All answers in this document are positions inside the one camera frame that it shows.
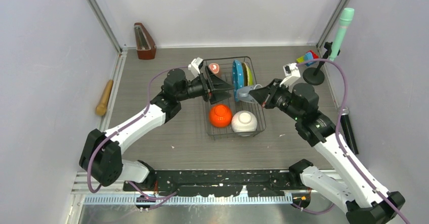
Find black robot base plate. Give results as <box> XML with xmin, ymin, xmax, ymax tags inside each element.
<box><xmin>123</xmin><ymin>169</ymin><xmax>310</xmax><ymax>197</ymax></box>

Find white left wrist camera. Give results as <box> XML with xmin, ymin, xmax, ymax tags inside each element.
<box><xmin>188</xmin><ymin>57</ymin><xmax>203</xmax><ymax>77</ymax></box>

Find black microphone stand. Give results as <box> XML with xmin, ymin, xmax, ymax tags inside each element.
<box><xmin>302</xmin><ymin>42</ymin><xmax>332</xmax><ymax>85</ymax></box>

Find blue plate with bamboo mat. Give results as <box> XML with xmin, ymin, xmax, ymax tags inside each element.
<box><xmin>232</xmin><ymin>60</ymin><xmax>244</xmax><ymax>102</ymax></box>

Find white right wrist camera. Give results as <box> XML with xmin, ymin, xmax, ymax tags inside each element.
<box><xmin>280</xmin><ymin>63</ymin><xmax>301</xmax><ymax>87</ymax></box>

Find orange plastic bowl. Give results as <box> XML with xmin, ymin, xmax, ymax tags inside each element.
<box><xmin>208</xmin><ymin>104</ymin><xmax>233</xmax><ymax>128</ymax></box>

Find black wire dish rack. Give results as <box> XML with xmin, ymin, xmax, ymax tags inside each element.
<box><xmin>200</xmin><ymin>56</ymin><xmax>268</xmax><ymax>141</ymax></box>

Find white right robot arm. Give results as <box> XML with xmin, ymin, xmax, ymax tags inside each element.
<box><xmin>249</xmin><ymin>79</ymin><xmax>405</xmax><ymax>223</ymax></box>

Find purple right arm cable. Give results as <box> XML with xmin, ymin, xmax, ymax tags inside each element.
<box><xmin>296</xmin><ymin>58</ymin><xmax>411</xmax><ymax>224</ymax></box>

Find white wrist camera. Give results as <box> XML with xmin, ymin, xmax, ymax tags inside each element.
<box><xmin>280</xmin><ymin>63</ymin><xmax>301</xmax><ymax>87</ymax></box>
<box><xmin>188</xmin><ymin>57</ymin><xmax>203</xmax><ymax>77</ymax></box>

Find white bowl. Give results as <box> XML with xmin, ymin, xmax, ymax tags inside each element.
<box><xmin>231</xmin><ymin>110</ymin><xmax>258</xmax><ymax>137</ymax></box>

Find wooden rolling pin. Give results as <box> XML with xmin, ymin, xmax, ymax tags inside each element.
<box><xmin>95</xmin><ymin>79</ymin><xmax>114</xmax><ymax>116</ymax></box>

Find lime green plate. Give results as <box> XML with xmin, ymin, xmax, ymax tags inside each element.
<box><xmin>247</xmin><ymin>64</ymin><xmax>254</xmax><ymax>85</ymax></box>

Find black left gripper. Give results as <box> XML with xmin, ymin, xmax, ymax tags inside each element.
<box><xmin>177</xmin><ymin>67</ymin><xmax>234</xmax><ymax>105</ymax></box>

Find grey mug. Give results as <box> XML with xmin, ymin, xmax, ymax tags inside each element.
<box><xmin>235</xmin><ymin>84</ymin><xmax>262</xmax><ymax>104</ymax></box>

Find brown wooden metronome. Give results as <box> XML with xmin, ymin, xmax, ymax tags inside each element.
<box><xmin>134</xmin><ymin>22</ymin><xmax>157</xmax><ymax>60</ymax></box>

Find colourful toy blocks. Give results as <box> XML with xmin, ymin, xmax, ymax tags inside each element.
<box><xmin>296</xmin><ymin>50</ymin><xmax>319</xmax><ymax>63</ymax></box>

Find black handheld microphone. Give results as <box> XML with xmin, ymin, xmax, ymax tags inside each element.
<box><xmin>340</xmin><ymin>107</ymin><xmax>359</xmax><ymax>155</ymax></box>

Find round woven bamboo mat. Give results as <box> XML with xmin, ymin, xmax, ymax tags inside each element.
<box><xmin>241</xmin><ymin>62</ymin><xmax>248</xmax><ymax>86</ymax></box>

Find pink floral mug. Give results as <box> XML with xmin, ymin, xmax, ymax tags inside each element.
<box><xmin>208</xmin><ymin>63</ymin><xmax>222</xmax><ymax>77</ymax></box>

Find mint green microphone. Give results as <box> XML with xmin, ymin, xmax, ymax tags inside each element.
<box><xmin>328</xmin><ymin>8</ymin><xmax>355</xmax><ymax>61</ymax></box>

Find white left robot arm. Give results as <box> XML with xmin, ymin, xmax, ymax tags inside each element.
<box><xmin>79</xmin><ymin>66</ymin><xmax>234</xmax><ymax>193</ymax></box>

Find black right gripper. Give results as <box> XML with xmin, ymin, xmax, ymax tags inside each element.
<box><xmin>249</xmin><ymin>78</ymin><xmax>303</xmax><ymax>121</ymax></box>

